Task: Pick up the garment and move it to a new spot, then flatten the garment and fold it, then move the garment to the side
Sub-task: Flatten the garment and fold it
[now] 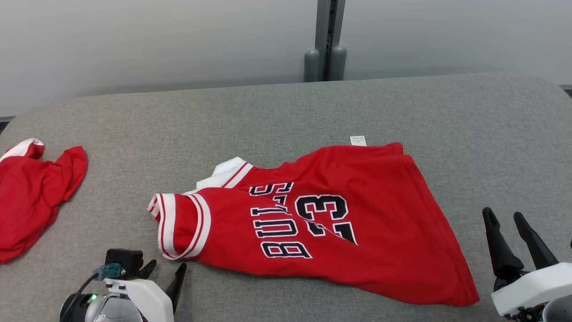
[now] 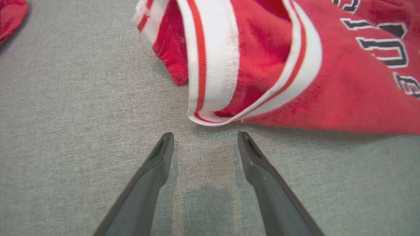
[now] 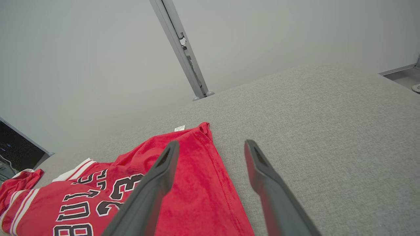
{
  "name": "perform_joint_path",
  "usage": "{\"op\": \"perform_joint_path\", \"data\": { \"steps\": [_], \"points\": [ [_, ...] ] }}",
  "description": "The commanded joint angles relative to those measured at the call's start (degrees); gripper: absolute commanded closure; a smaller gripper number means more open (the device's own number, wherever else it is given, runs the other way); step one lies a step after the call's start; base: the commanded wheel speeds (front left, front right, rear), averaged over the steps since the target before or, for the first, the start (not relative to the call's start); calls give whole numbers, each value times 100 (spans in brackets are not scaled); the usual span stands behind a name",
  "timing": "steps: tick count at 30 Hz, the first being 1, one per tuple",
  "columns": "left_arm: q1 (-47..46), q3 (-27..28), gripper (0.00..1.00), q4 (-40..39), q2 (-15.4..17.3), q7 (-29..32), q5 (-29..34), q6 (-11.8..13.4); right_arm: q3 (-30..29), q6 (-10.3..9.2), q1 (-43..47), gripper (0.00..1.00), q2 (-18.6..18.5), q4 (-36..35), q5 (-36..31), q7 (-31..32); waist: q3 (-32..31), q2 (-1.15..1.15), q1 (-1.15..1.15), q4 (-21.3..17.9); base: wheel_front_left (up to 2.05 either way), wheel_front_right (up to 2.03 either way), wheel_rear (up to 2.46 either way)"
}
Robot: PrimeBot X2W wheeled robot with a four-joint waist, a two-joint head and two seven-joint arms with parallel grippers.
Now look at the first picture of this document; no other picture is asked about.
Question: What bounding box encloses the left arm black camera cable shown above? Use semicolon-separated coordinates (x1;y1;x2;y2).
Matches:
62;273;97;314

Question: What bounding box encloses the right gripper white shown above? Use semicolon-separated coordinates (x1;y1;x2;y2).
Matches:
482;207;572;318

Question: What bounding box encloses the grey metal partition post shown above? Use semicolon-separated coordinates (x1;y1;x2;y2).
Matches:
314;0;346;81

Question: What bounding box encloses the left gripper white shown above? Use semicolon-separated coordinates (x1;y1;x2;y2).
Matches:
105;259;187;322

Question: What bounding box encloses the grey rounded cylinder post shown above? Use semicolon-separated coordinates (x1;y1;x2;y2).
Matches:
304;48;320;82
330;45;348;81

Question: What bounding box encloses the red shorts white trim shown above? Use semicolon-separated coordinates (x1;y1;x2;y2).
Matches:
0;138;88;264

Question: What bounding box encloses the red Bulls basketball jersey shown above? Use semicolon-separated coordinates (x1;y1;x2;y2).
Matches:
147;136;480;307

